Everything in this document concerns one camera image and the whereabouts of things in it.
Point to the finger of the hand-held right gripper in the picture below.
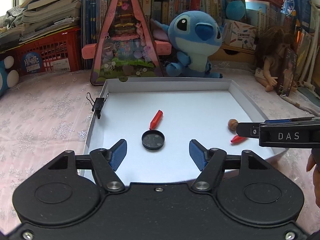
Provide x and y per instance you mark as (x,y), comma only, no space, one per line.
(247,131)
(300,120)

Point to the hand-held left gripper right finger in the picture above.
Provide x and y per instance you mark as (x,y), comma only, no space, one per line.
(198,155)

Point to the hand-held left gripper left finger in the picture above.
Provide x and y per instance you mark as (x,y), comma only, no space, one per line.
(117,155)

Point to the large red crayon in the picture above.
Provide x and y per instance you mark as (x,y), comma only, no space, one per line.
(237,140)

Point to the small black round lid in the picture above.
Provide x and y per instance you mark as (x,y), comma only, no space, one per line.
(153,140)

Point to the white cardboard box tray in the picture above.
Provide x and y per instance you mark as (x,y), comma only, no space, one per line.
(187,105)

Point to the small red crayon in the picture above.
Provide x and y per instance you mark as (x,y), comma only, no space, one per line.
(156,119)

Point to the person's right hand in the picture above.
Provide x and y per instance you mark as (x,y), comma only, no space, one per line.
(314,170)

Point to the small black binder clip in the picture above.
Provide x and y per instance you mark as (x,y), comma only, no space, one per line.
(98,105)

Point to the upright books beside doll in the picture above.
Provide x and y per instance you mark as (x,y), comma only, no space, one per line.
(306,55)

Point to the wooden drawer box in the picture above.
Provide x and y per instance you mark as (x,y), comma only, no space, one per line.
(235,55)

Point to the brown haired doll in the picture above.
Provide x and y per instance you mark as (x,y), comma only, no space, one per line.
(271,45)

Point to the printed cardboard box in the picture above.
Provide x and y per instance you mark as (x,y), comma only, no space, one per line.
(241,35)

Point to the blue alien plush toy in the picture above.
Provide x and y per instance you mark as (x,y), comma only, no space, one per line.
(192,37)

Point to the pink triangular house box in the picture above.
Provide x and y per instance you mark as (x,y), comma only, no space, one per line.
(125,42)

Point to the blue printed packet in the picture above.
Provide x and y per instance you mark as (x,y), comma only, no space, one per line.
(297,7)

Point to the blue ball plush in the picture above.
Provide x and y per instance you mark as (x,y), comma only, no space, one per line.
(235,10)

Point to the large red plastic basket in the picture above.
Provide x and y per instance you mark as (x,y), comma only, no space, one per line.
(50,52)

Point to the blue robot cat plush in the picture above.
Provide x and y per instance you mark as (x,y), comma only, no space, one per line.
(8,75)

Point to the blue book set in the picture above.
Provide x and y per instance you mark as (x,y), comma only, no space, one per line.
(93,17)

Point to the row of shelf books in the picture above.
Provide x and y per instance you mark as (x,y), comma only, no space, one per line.
(162,7)

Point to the stack of books and papers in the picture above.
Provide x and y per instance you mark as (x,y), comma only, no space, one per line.
(45,10)

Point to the white tube frame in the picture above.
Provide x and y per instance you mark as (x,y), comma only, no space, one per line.
(310,86)

